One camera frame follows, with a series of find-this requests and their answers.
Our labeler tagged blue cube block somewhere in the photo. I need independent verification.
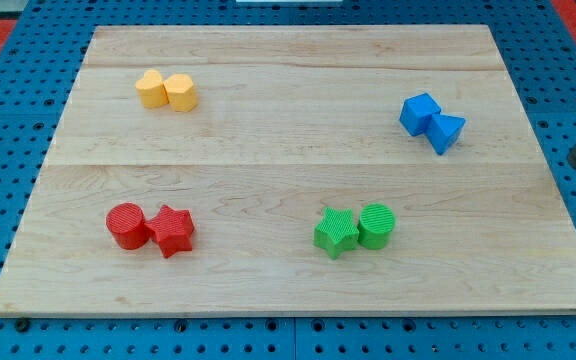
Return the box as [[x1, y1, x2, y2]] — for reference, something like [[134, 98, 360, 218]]
[[399, 93, 441, 136]]

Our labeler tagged wooden board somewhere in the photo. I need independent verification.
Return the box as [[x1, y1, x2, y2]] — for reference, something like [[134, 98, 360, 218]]
[[0, 25, 576, 318]]

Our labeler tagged blue triangle block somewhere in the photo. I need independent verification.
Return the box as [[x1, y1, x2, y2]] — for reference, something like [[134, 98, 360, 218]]
[[425, 114, 466, 155]]

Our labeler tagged red star block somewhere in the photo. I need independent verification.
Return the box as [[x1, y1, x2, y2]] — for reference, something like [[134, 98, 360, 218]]
[[145, 205, 194, 258]]

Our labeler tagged yellow heart block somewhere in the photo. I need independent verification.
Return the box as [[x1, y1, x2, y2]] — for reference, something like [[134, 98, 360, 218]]
[[135, 69, 169, 109]]

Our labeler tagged yellow hexagon block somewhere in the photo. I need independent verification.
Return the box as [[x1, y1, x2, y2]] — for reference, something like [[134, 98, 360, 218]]
[[163, 74, 198, 112]]

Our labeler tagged red cylinder block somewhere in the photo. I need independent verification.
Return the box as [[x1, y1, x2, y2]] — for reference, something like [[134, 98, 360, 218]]
[[106, 203, 150, 250]]

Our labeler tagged green cylinder block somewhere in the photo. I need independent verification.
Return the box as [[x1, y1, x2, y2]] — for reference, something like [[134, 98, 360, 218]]
[[358, 203, 396, 250]]

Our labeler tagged green star block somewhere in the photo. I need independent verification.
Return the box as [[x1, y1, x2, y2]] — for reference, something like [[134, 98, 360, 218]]
[[313, 207, 359, 260]]

